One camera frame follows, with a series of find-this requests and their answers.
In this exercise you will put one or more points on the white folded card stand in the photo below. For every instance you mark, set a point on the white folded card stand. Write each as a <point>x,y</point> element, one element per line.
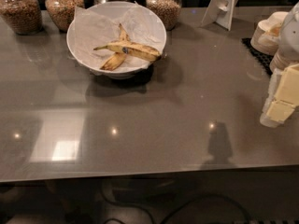
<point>220,12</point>

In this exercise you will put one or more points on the yellow spotted banana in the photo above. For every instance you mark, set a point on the yellow spotted banana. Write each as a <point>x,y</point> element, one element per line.
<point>134,49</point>

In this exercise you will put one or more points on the glass jar far left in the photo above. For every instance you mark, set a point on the glass jar far left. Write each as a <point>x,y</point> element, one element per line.
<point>22,16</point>

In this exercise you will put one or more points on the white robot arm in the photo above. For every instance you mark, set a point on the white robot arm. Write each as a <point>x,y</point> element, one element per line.
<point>288,40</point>

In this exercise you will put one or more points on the white ceramic bowl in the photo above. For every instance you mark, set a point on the white ceramic bowl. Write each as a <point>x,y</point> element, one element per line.
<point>93,16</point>

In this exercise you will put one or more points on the black rubber mat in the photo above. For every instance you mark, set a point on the black rubber mat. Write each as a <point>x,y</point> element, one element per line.
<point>264,60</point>

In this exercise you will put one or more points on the white paper liner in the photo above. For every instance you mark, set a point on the white paper liner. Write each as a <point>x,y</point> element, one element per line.
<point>90,34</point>

